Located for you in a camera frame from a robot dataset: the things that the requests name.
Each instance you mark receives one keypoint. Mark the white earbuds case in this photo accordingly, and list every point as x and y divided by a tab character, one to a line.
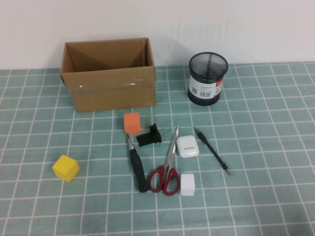
187	147

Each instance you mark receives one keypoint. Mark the orange cube block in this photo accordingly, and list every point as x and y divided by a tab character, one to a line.
131	123

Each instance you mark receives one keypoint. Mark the black pen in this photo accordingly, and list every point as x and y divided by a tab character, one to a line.
203	138

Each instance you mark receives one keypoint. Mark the black mesh pen holder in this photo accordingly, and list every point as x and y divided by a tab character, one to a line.
206	98

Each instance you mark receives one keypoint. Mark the brown cardboard box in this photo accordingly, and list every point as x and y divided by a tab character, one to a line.
110	91

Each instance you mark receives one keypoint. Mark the white cube block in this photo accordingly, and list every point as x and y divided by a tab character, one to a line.
187	185

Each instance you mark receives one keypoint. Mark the yellow cube block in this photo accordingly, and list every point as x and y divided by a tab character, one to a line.
64	168

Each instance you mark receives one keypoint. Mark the black plastic bracket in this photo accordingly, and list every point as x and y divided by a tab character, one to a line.
147	140

